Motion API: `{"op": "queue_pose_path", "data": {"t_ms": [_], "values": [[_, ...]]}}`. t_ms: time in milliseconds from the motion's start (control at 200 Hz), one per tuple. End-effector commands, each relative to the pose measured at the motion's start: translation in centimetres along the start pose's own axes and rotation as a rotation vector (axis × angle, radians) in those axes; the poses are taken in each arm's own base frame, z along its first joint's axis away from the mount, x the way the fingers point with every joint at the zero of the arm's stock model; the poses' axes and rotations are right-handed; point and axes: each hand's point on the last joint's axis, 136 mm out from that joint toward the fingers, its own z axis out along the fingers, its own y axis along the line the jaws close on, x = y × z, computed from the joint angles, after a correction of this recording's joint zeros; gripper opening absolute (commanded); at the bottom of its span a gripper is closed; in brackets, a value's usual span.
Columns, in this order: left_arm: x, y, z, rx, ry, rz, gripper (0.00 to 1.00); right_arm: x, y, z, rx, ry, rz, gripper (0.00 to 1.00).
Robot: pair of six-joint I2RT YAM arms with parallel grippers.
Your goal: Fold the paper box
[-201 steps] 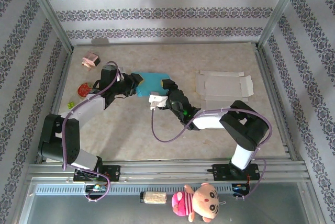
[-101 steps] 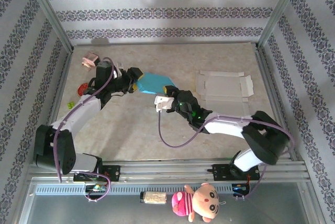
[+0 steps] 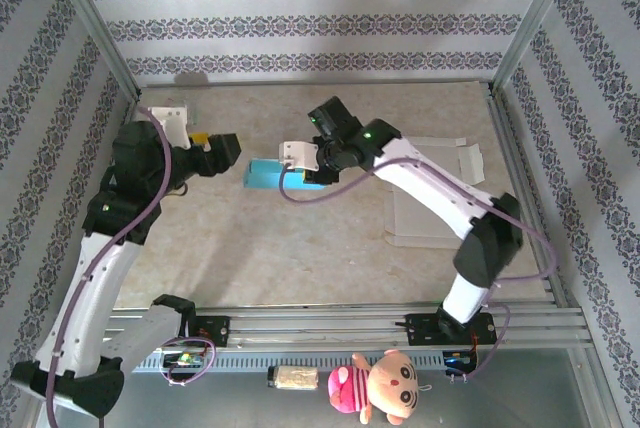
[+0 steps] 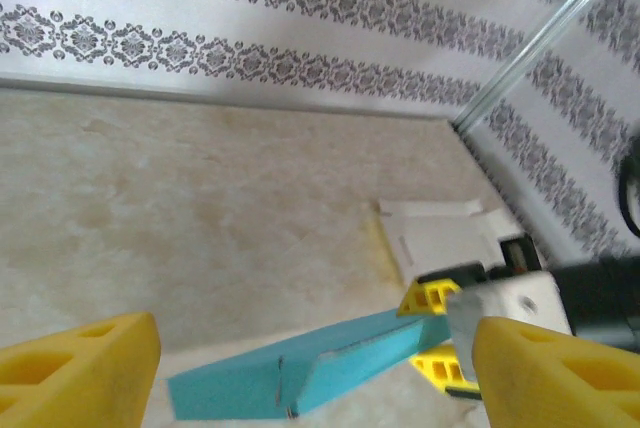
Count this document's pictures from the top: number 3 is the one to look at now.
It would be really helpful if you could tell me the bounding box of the teal paper box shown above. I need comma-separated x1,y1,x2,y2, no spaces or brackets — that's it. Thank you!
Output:
241,157,326,194

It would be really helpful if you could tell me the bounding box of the yellow paper box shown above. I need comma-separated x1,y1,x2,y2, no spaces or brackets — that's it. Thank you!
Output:
382,135,487,251

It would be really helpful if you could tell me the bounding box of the white roll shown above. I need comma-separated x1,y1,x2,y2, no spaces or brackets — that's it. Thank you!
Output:
267,365,320,392

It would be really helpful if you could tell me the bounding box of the small circuit board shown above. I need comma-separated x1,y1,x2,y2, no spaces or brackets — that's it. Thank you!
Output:
443,351,477,368
163,351,206,368

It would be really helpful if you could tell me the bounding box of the pink plush doll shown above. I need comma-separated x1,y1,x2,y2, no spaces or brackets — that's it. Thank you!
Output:
327,349,432,425

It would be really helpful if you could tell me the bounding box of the grey metal tray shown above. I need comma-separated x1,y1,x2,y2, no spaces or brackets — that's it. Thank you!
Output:
29,337,624,428

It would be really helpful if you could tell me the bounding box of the purple cable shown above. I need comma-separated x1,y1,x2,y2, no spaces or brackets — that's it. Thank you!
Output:
278,157,559,385
45,105,217,428

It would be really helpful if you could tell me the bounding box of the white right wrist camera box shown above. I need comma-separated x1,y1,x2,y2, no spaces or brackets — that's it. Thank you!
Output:
278,140,320,173

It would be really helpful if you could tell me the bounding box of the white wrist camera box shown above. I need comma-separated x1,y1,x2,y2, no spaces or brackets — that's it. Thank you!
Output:
278,140,320,173
148,105,192,150

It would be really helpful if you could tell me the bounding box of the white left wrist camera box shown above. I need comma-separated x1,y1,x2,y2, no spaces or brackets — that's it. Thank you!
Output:
148,105,192,150

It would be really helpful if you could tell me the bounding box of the thin aluminium wall rail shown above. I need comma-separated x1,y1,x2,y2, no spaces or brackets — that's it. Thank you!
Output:
137,78,494,89

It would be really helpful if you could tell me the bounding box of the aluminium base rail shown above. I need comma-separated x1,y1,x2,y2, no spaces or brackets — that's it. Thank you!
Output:
99,303,594,350

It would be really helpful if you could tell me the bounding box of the aluminium frame post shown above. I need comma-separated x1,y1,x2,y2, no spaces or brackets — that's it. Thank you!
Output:
487,0,586,97
42,0,144,99

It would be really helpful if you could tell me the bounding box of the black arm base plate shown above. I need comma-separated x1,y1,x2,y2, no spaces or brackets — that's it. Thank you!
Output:
144,316,232,349
394,312,499,348

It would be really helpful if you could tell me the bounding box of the grey slotted cable duct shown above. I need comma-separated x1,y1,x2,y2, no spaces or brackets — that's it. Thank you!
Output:
132,350,479,375

